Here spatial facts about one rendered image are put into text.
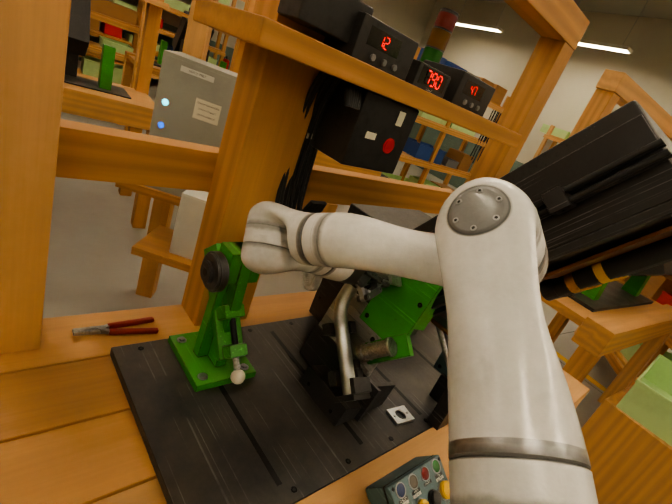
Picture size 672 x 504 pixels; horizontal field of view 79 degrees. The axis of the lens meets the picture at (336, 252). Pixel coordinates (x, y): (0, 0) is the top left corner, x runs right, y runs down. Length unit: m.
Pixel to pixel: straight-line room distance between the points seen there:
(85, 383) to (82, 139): 0.43
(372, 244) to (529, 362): 0.22
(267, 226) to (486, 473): 0.39
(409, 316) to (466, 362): 0.50
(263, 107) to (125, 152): 0.27
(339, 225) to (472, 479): 0.29
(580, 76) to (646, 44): 1.20
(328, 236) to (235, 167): 0.41
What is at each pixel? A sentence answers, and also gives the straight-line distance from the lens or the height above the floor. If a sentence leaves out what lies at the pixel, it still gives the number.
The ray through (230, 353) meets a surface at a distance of 0.80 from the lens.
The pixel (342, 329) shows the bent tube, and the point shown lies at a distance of 0.87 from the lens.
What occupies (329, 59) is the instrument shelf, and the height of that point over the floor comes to 1.52.
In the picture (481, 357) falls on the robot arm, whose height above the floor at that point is 1.36.
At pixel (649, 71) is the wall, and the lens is 10.57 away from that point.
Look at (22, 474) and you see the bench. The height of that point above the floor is 0.88.
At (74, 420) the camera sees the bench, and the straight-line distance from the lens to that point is 0.82.
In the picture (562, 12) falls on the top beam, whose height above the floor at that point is 1.90.
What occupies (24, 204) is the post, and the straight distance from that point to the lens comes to 0.78.
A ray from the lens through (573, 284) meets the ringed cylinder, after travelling 0.92.
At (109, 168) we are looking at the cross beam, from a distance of 0.87.
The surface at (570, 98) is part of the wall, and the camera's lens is 10.94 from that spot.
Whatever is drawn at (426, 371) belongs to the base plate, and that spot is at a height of 0.90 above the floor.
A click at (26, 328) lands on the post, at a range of 0.91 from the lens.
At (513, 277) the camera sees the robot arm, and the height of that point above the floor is 1.41.
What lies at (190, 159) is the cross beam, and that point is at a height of 1.25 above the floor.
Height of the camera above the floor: 1.50
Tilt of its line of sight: 22 degrees down
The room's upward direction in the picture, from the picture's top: 22 degrees clockwise
